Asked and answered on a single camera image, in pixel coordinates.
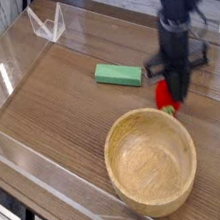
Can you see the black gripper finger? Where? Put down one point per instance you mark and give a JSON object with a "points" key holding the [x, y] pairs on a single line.
{"points": [[178, 82]]}

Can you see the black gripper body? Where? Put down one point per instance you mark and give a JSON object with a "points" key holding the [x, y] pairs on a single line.
{"points": [[177, 54]]}

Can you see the red plush strawberry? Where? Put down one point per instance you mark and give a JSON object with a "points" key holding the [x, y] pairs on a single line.
{"points": [[164, 99]]}

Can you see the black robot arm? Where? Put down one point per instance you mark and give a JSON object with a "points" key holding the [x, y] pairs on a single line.
{"points": [[191, 5]]}

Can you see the green rectangular block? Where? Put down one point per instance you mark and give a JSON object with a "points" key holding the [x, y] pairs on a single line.
{"points": [[116, 74]]}

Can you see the wooden bowl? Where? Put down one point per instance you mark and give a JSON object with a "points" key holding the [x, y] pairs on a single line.
{"points": [[151, 161]]}

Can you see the clear acrylic tray walls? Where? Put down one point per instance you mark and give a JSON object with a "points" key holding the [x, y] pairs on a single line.
{"points": [[54, 117]]}

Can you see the clear acrylic corner bracket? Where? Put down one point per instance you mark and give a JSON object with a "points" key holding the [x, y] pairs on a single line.
{"points": [[50, 29]]}

